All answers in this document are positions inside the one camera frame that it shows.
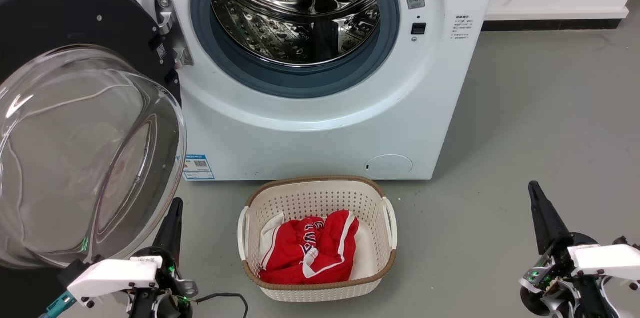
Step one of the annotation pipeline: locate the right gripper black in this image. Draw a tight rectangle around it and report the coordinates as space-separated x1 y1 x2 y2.
518 181 615 318

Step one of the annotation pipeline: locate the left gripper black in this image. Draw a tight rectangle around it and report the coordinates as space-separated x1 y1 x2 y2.
127 197 199 318

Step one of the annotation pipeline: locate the black round glass washer door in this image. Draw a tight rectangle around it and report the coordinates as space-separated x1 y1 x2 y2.
0 0 188 318

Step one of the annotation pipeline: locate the white front-load washing machine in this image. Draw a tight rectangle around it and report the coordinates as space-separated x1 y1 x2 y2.
142 0 503 181

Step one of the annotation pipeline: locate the metal door hinge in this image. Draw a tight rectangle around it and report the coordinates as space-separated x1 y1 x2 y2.
154 0 195 70

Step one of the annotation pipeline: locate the blue energy label sticker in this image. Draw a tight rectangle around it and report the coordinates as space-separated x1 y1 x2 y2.
183 154 216 180

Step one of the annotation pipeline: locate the red sports garment white trim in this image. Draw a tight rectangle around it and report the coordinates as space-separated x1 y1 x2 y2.
259 209 360 285

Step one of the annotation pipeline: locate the cream perforated laundry basket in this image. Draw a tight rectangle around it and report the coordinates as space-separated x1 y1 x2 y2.
237 175 399 302

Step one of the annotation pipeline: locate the round white filter cover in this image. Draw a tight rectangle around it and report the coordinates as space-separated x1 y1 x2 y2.
364 154 414 180

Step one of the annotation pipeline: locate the stainless steel washer drum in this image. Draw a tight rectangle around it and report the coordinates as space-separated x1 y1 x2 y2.
211 0 382 66

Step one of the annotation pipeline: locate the teal cable connector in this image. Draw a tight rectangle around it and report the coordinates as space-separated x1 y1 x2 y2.
41 293 77 318

